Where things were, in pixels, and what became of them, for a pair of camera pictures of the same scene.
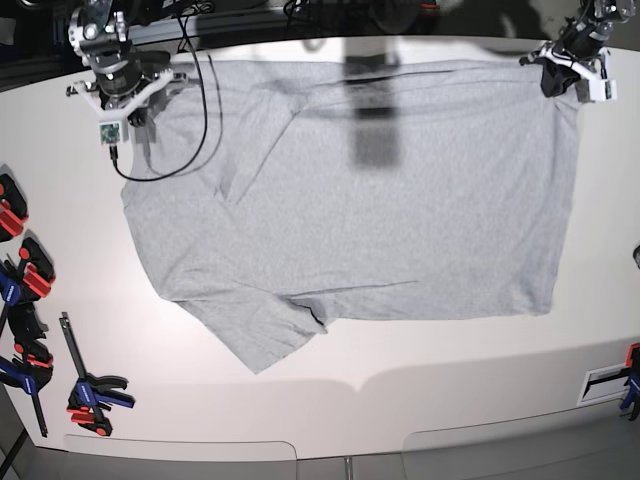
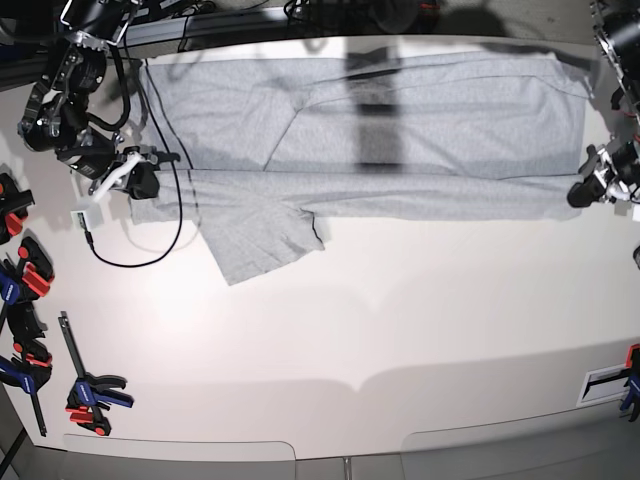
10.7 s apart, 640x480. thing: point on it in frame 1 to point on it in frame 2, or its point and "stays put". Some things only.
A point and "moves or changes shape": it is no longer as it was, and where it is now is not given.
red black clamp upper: (13, 208) stays put
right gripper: (595, 66) to (616, 159)
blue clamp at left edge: (33, 366) stays put
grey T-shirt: (270, 198) moves or changes shape
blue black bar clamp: (92, 392) stays put
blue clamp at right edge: (632, 373) stays put
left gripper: (87, 91) to (142, 183)
